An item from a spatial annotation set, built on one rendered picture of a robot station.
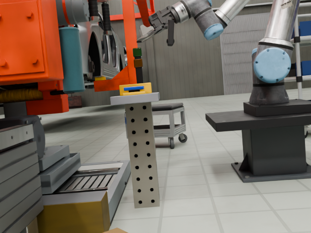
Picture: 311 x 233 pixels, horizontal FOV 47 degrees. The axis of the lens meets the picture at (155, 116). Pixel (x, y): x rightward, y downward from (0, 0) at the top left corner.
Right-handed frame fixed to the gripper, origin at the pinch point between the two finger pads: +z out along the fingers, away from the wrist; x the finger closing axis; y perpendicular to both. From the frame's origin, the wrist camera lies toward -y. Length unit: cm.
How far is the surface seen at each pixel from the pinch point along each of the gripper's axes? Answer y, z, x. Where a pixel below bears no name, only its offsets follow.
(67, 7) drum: 25.9, 20.0, 11.4
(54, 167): -30, 62, 3
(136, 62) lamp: -7.5, 6.1, 0.9
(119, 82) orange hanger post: 5, 24, -360
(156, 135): -56, 16, -109
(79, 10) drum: 22.6, 16.5, 10.6
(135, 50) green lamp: -2.7, 4.0, 0.9
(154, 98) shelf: -24.3, 9.1, 40.7
